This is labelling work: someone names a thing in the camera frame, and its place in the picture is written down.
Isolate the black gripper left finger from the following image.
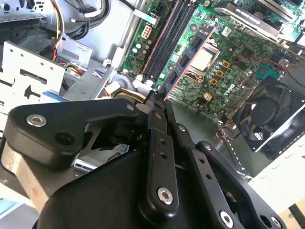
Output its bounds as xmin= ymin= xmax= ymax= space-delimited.
xmin=0 ymin=92 xmax=180 ymax=218

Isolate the blue RAM stick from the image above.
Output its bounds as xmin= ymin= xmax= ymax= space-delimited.
xmin=157 ymin=23 xmax=217 ymax=101

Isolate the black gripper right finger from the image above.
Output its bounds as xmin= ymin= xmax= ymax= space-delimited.
xmin=165 ymin=100 xmax=288 ymax=229

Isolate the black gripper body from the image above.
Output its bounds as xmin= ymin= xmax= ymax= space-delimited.
xmin=35 ymin=124 xmax=216 ymax=229

